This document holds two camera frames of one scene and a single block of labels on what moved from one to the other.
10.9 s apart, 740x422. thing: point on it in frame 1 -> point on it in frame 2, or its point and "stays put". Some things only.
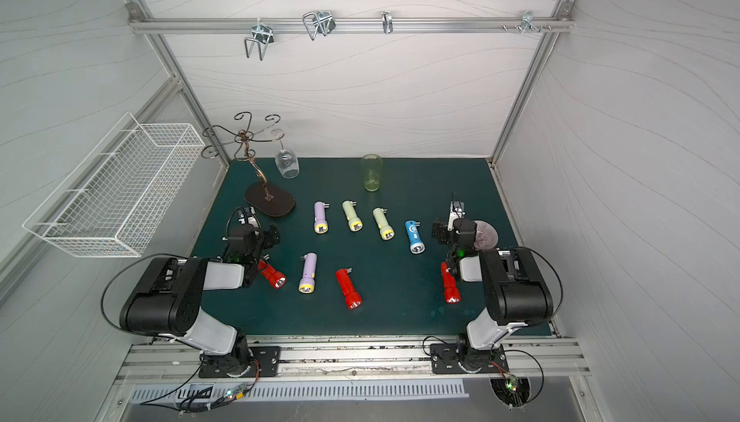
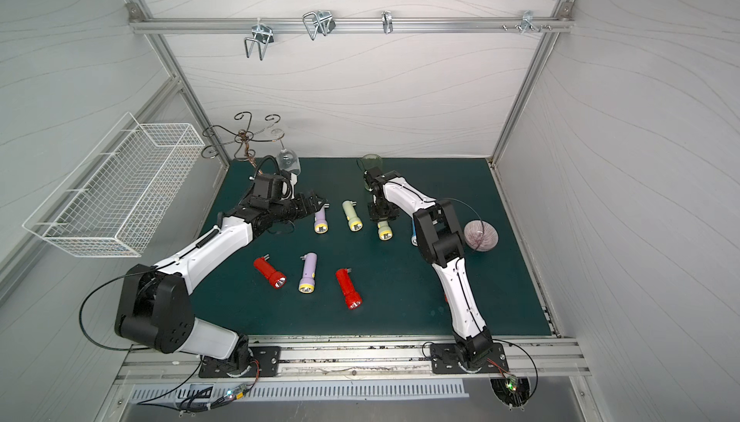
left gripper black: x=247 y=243 -> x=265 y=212
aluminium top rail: x=351 y=24 stays put
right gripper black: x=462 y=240 -> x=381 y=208
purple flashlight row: x=321 y=224 stays put
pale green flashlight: x=356 y=224 stays put
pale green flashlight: x=386 y=232 stays put
